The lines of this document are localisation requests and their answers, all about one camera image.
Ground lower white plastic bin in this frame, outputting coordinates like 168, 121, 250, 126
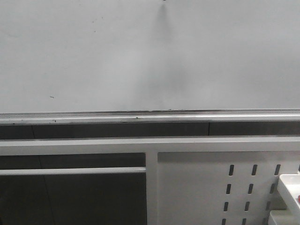
268, 210, 298, 225

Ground white plastic bin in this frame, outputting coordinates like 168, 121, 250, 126
268, 210, 298, 225
277, 174, 300, 224

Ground white metal pegboard rack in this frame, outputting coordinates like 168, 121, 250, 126
0, 136, 300, 225

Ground large whiteboard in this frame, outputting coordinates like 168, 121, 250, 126
0, 0, 300, 125

